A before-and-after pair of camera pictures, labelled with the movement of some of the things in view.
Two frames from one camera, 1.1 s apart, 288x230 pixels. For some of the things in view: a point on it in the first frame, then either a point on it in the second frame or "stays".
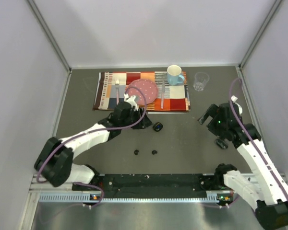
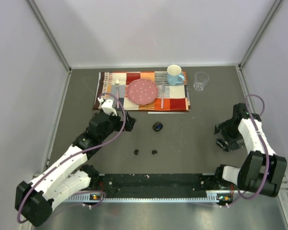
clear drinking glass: x=200 y=79 stays
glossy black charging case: x=158 y=126 stays
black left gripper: x=145 y=122 -> x=129 y=122
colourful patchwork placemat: x=111 y=88 stays
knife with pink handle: x=162 y=93 stays
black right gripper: x=213 y=111 -> x=233 y=144
